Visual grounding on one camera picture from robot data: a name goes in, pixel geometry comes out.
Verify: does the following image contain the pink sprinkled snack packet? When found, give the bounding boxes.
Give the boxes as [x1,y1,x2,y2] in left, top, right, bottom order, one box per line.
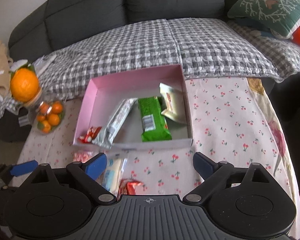
[73,151,95,163]

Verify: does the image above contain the white blue snack packet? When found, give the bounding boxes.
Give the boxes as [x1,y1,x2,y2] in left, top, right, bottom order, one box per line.
[96,154,128,196]

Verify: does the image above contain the red foil snack packet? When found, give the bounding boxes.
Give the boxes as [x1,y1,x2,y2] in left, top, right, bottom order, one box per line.
[117,179,144,197]

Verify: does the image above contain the silver snack bar wrapper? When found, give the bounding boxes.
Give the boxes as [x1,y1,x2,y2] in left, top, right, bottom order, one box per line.
[91,98,137,149]

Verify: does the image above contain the small red candy packet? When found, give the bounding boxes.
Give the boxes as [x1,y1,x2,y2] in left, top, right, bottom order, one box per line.
[78,126,102,144]

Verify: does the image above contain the cherry print tablecloth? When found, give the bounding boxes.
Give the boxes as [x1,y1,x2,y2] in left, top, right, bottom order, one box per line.
[19,77,300,238]

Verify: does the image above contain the green snack packet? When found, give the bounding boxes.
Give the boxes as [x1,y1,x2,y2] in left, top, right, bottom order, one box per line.
[138,96,172,142]

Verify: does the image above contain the glass jar of oranges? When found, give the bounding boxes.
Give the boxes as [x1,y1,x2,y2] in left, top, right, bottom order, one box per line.
[24,88,65,135]

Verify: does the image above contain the cream snack packet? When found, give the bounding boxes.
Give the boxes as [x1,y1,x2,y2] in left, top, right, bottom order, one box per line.
[159,83,187,124]

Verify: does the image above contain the pink cardboard box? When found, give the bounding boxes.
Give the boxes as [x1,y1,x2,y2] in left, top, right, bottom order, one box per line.
[73,64,193,151]

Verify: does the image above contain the large orange on jar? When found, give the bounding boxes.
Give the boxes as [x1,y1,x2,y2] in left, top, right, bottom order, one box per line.
[10,68,40,102]

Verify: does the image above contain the white remote control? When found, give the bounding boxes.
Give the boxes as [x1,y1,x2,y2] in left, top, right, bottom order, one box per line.
[33,55,57,73]

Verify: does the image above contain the grey checkered quilt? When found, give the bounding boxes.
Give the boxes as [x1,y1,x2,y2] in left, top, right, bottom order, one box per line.
[0,17,300,126]

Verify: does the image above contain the dark grey sofa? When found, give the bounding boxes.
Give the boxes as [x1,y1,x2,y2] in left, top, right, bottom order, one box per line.
[8,0,238,61]

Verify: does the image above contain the green embroidered cushion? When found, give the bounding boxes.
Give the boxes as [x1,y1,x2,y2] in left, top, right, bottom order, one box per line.
[228,0,300,39]

